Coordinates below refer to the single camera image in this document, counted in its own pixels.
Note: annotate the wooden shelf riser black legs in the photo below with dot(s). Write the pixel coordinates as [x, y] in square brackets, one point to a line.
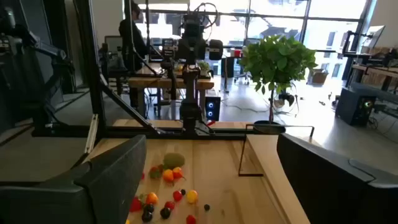
[264, 149]

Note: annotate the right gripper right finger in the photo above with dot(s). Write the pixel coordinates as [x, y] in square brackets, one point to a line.
[335, 193]

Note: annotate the black cherry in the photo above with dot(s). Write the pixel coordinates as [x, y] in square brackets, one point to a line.
[165, 213]
[146, 216]

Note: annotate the green potted plant black pot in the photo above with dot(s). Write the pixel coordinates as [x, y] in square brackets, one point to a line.
[276, 59]

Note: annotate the red strawberry green leaves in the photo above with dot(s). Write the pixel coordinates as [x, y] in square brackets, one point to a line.
[155, 173]
[135, 204]

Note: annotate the black metal rig frame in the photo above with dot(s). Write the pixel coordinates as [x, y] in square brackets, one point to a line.
[93, 77]

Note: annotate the dark bulky equipment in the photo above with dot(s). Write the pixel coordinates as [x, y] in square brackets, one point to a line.
[18, 40]

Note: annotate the black background device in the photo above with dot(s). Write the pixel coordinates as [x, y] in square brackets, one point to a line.
[168, 49]

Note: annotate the small desk monitor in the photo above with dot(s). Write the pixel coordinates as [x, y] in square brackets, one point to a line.
[113, 43]

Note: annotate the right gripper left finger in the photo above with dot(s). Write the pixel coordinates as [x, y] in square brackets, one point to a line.
[93, 199]

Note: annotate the person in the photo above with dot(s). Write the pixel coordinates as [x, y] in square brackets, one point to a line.
[130, 40]

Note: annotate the cardboard box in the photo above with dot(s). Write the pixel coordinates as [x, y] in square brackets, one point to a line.
[320, 77]

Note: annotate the tilted monitor on arm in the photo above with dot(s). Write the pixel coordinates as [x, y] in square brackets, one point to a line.
[374, 35]

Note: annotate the brown-green kiwi fruit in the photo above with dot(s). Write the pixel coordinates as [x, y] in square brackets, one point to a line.
[173, 160]

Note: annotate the small desk plant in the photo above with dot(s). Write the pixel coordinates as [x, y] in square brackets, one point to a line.
[204, 66]

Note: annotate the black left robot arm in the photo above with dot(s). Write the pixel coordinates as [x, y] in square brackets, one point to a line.
[190, 109]

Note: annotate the wooden office desk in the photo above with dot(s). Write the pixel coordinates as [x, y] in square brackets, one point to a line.
[146, 82]
[379, 70]

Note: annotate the computer tower green light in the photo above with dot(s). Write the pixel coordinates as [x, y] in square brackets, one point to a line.
[351, 107]

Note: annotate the small dark blueberry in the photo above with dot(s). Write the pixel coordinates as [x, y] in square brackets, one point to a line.
[206, 207]
[183, 192]

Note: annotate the blackberry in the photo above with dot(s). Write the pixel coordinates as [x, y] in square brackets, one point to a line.
[148, 208]

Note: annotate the computer tower blue lights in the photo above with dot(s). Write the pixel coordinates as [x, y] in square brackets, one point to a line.
[213, 109]

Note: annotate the small red cherry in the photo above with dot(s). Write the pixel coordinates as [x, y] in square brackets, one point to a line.
[169, 205]
[191, 219]
[177, 196]

